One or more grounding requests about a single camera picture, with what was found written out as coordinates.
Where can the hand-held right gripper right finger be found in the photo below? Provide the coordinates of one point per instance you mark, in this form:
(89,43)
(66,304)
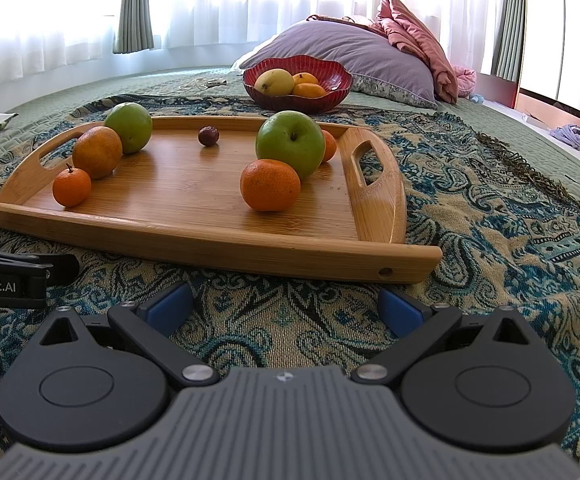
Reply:
(397,312)

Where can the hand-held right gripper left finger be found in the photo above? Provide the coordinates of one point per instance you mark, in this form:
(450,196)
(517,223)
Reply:
(169,305)

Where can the small orange with stem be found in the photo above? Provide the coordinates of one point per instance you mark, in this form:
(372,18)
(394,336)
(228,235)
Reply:
(72,189)

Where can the wooden tray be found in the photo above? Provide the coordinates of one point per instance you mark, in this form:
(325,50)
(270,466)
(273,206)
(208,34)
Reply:
(184,200)

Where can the dark red plum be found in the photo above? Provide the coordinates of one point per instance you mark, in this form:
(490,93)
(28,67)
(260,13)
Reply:
(208,136)

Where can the large dull orange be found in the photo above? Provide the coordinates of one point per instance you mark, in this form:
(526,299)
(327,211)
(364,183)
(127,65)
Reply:
(97,152)

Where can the blue paisley printed blanket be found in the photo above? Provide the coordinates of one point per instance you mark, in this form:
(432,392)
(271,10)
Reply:
(495,220)

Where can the green quilted bedspread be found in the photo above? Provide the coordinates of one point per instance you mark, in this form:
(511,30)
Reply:
(119,82)

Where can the green apple with stem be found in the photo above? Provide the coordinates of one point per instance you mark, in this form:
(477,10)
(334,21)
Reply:
(290,145)

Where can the small grey object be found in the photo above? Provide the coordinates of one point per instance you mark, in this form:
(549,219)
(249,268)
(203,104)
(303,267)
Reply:
(217,82)

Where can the red bowl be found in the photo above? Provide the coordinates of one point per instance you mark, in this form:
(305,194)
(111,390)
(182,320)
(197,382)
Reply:
(290,102)

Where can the wooden furniture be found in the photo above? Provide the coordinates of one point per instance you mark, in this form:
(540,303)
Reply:
(500,90)

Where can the light blue cloth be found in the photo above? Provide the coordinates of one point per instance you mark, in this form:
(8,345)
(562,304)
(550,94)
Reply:
(572,136)

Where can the purple pillow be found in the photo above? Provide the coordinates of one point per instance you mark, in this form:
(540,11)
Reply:
(360,55)

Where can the green curtain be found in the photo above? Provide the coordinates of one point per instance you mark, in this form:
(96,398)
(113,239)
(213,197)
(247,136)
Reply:
(133,10)
(510,25)

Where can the pink comforter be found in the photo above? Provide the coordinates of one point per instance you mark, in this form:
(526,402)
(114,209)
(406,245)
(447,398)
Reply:
(420,45)

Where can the white sheer curtain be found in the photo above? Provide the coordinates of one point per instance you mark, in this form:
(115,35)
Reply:
(270,0)

